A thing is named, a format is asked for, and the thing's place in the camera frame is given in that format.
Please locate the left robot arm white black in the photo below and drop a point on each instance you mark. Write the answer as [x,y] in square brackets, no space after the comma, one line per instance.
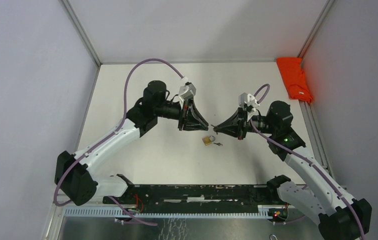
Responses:
[75,172]

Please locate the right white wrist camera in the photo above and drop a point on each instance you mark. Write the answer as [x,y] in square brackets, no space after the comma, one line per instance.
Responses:
[248,102]

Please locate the silver keys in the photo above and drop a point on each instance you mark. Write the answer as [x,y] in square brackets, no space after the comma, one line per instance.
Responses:
[214,128]

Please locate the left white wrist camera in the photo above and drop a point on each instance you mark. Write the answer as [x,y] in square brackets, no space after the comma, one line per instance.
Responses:
[186,91]

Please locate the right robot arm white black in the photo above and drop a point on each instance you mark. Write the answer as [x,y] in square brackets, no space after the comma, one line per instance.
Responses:
[337,213]

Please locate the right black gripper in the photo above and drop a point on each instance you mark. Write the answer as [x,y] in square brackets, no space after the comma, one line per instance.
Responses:
[236,125]

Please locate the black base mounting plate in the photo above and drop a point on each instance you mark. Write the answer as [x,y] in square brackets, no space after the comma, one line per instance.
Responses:
[197,199]

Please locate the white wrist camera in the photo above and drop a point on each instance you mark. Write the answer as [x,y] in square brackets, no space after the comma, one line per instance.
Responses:
[248,102]
[186,91]

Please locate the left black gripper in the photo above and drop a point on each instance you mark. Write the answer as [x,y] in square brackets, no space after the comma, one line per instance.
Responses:
[194,121]

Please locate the orange folded cloth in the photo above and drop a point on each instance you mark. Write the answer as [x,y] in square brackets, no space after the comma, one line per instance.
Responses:
[294,79]

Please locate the small brass padlock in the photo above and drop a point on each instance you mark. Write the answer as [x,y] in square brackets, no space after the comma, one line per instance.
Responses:
[208,140]

